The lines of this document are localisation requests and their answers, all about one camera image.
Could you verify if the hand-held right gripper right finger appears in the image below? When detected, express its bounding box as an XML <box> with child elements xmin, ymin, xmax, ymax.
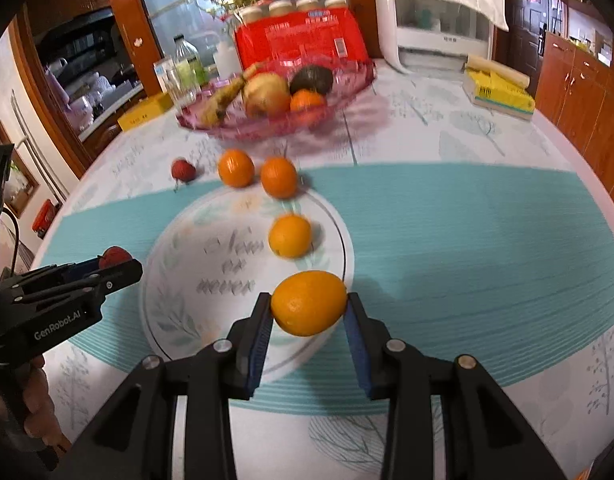
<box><xmin>343</xmin><ymin>291</ymin><xmax>568</xmax><ymax>480</ymax></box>

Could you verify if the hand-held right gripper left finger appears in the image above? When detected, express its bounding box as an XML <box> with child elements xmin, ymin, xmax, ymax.
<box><xmin>52</xmin><ymin>292</ymin><xmax>275</xmax><ymax>480</ymax></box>

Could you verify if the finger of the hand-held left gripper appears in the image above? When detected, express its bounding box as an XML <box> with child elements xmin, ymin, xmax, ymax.
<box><xmin>62</xmin><ymin>256</ymin><xmax>105</xmax><ymax>280</ymax></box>
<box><xmin>84</xmin><ymin>259</ymin><xmax>144</xmax><ymax>301</ymax></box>

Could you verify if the red lychee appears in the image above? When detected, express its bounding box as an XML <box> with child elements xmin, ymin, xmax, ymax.
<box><xmin>171</xmin><ymin>158</ymin><xmax>197</xmax><ymax>184</ymax></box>
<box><xmin>98</xmin><ymin>246</ymin><xmax>134</xmax><ymax>270</ymax></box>

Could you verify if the orange mandarin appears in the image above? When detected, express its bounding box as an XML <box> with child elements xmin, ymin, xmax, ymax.
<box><xmin>260</xmin><ymin>156</ymin><xmax>299</xmax><ymax>199</ymax></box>
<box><xmin>268</xmin><ymin>214</ymin><xmax>313</xmax><ymax>259</ymax></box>
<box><xmin>270</xmin><ymin>270</ymin><xmax>348</xmax><ymax>337</ymax></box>
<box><xmin>289</xmin><ymin>89</ymin><xmax>328</xmax><ymax>128</ymax></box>
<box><xmin>218</xmin><ymin>149</ymin><xmax>256</xmax><ymax>189</ymax></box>

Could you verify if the pink glass bowl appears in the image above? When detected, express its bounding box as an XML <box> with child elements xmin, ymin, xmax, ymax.
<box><xmin>176</xmin><ymin>57</ymin><xmax>378</xmax><ymax>141</ymax></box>

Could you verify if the yellow banana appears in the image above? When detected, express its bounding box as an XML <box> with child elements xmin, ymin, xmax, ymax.
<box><xmin>199</xmin><ymin>62</ymin><xmax>263</xmax><ymax>128</ymax></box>

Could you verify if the red yellow apple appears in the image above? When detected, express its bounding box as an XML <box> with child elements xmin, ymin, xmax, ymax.
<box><xmin>242</xmin><ymin>72</ymin><xmax>293</xmax><ymax>118</ymax></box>

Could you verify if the dark green avocado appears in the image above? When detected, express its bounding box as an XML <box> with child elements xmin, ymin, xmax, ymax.
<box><xmin>289</xmin><ymin>65</ymin><xmax>334</xmax><ymax>96</ymax></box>

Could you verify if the person's left hand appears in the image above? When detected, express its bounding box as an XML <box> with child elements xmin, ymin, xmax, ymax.
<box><xmin>24</xmin><ymin>355</ymin><xmax>72</xmax><ymax>453</ymax></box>

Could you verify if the red lid jar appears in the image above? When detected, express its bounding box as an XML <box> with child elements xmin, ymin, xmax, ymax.
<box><xmin>32</xmin><ymin>199</ymin><xmax>62</xmax><ymax>236</ymax></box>

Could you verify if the round white leaf placemat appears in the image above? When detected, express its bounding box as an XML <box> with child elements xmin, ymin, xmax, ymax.
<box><xmin>139</xmin><ymin>187</ymin><xmax>355</xmax><ymax>383</ymax></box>

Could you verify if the teal striped table runner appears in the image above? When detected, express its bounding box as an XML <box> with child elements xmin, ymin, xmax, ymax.
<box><xmin>29</xmin><ymin>162</ymin><xmax>614</xmax><ymax>416</ymax></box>

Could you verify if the yellow cardboard box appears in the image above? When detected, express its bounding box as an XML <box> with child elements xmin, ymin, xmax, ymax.
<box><xmin>118</xmin><ymin>92</ymin><xmax>175</xmax><ymax>132</ymax></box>

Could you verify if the clear drinking glass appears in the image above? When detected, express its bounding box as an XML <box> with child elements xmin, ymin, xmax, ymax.
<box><xmin>165</xmin><ymin>65</ymin><xmax>200</xmax><ymax>111</ymax></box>

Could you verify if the white blue carton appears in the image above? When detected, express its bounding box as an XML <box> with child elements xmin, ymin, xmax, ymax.
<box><xmin>153</xmin><ymin>57</ymin><xmax>178</xmax><ymax>93</ymax></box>

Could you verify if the clear bottle green label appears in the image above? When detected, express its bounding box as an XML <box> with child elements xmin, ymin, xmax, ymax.
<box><xmin>173</xmin><ymin>35</ymin><xmax>208</xmax><ymax>88</ymax></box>

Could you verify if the white squeeze bottle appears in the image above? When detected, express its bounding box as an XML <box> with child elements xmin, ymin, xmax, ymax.
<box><xmin>214</xmin><ymin>42</ymin><xmax>243</xmax><ymax>81</ymax></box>

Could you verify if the wooden kitchen cabinet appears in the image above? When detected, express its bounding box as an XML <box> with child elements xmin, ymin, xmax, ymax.
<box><xmin>27</xmin><ymin>0</ymin><xmax>152</xmax><ymax>161</ymax></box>

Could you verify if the frosted glass door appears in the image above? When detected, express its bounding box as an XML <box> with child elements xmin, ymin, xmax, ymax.
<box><xmin>129</xmin><ymin>0</ymin><xmax>348</xmax><ymax>71</ymax></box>

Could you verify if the yellow tissue pack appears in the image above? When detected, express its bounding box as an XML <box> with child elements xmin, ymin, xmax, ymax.
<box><xmin>462</xmin><ymin>55</ymin><xmax>535</xmax><ymax>121</ymax></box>

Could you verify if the red plastic package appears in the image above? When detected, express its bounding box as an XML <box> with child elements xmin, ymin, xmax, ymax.
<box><xmin>233</xmin><ymin>8</ymin><xmax>370</xmax><ymax>73</ymax></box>

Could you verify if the white countertop appliance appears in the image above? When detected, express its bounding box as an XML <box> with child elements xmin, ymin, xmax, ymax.
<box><xmin>373</xmin><ymin>0</ymin><xmax>493</xmax><ymax>73</ymax></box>

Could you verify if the wooden sideboard cabinet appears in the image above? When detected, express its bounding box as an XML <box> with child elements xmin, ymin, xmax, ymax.
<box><xmin>534</xmin><ymin>30</ymin><xmax>614</xmax><ymax>201</ymax></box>

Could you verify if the dark brown entrance door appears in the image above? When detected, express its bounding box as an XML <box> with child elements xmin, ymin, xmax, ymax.
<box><xmin>507</xmin><ymin>0</ymin><xmax>550</xmax><ymax>96</ymax></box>

